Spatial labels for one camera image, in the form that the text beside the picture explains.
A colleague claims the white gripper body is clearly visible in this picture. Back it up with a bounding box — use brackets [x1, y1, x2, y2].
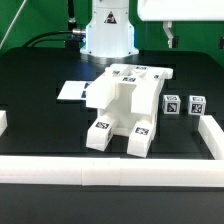
[137, 0, 224, 21]

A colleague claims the white cube marker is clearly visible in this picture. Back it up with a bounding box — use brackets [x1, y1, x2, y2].
[162, 95, 181, 114]
[188, 95, 206, 115]

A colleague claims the white chair back frame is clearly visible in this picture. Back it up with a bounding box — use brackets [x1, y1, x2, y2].
[86, 64, 173, 115]

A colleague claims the white chair seat part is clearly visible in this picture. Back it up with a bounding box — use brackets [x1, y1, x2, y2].
[97, 80, 161, 138]

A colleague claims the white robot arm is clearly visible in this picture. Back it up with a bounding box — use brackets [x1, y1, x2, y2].
[80, 0, 224, 59]

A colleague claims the white cube near marker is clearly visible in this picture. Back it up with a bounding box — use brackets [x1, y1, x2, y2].
[162, 95, 181, 114]

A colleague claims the white right fence bar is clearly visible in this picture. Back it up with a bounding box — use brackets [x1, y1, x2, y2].
[198, 115, 224, 160]

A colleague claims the white fence bar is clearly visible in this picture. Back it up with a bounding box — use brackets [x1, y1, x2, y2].
[0, 156, 224, 187]
[198, 115, 224, 160]

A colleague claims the white diagonal rod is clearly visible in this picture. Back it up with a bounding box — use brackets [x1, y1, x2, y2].
[0, 0, 28, 51]

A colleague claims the white left fence block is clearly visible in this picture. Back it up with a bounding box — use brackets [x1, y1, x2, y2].
[0, 110, 7, 136]

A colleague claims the white front fence bar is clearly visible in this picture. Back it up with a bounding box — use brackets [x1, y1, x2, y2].
[0, 156, 224, 187]

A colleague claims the black cable connector post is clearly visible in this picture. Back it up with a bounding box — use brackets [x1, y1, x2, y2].
[65, 0, 85, 50]

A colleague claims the black cable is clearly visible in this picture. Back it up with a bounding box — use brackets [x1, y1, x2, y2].
[23, 30, 75, 48]

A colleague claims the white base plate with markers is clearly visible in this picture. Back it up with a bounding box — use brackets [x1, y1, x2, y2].
[57, 81, 91, 100]

